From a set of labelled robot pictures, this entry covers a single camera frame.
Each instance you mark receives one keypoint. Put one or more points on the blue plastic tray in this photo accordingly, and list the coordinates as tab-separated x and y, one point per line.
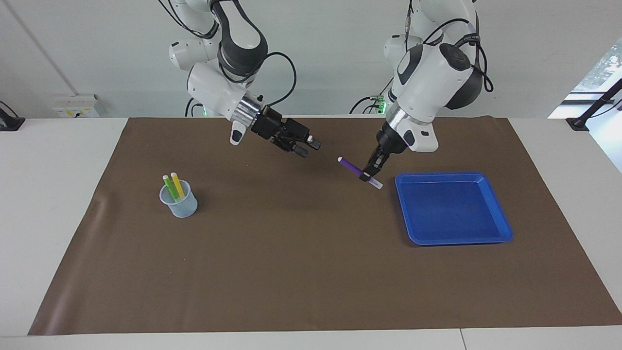
452	209

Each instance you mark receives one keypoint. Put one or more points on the window with outdoor view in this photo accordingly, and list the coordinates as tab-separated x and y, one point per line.
600	68

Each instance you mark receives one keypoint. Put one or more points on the yellow marker pen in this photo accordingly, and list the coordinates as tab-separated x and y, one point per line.
178	185

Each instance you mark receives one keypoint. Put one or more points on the black angled stand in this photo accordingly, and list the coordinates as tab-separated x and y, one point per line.
595	109

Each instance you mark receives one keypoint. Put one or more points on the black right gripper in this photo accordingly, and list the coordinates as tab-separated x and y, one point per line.
266	124

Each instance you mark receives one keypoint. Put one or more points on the purple marker pen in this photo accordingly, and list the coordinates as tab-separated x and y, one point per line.
351	166

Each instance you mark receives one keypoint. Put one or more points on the white wall socket box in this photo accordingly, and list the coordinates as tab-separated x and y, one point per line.
75	107

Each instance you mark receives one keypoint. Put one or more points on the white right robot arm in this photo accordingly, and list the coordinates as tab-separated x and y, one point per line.
214	87

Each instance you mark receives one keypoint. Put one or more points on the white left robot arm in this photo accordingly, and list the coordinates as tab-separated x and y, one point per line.
427	82

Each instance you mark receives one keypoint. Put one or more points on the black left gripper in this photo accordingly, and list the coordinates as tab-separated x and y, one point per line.
391	141

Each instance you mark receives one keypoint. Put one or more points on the translucent plastic cup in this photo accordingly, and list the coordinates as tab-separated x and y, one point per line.
182	208

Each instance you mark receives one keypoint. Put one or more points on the brown table mat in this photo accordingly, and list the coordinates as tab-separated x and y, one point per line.
291	267

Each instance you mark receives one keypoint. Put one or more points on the green marker pen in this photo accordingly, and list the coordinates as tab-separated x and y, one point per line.
170	187

